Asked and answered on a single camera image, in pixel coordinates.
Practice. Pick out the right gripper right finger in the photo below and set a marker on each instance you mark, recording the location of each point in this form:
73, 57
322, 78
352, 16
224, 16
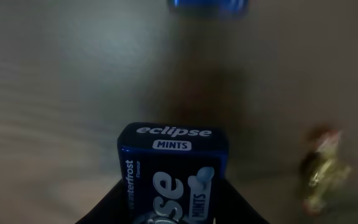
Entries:
236, 208

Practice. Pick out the gold candy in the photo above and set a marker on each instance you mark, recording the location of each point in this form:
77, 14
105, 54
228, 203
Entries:
323, 171

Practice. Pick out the blue tray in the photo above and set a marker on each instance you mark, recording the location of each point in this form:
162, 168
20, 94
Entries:
208, 6

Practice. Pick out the blue candy pack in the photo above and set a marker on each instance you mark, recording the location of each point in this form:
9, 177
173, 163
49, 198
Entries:
169, 174

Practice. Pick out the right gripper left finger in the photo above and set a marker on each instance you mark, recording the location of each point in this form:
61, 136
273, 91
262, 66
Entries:
110, 207

